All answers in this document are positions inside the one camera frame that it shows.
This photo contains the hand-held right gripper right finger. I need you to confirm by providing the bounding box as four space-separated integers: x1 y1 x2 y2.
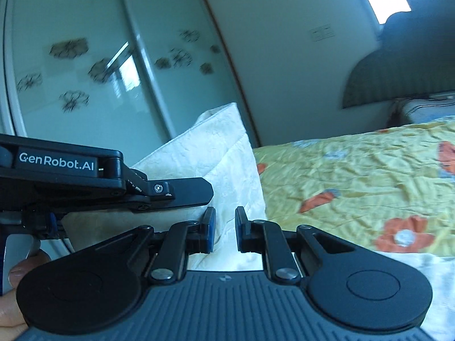
235 206 359 285

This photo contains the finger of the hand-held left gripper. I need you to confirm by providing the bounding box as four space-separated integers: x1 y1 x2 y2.
142 177 214 214

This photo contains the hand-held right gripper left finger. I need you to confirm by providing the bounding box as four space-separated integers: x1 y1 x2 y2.
89 206 217 285

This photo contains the person's left hand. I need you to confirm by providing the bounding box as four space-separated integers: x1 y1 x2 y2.
0 251 51 341

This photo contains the floral glass sliding wardrobe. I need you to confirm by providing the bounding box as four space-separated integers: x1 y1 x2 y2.
0 0 258 150

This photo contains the yellow printed quilt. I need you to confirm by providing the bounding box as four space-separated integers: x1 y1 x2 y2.
252 115 455 257

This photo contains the patterned pillow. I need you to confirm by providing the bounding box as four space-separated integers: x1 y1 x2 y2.
393 93 455 126

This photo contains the dark padded headboard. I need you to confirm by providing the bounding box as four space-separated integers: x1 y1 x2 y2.
341 0 455 110

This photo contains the white wall socket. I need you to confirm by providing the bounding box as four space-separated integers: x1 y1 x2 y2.
309 24 335 42

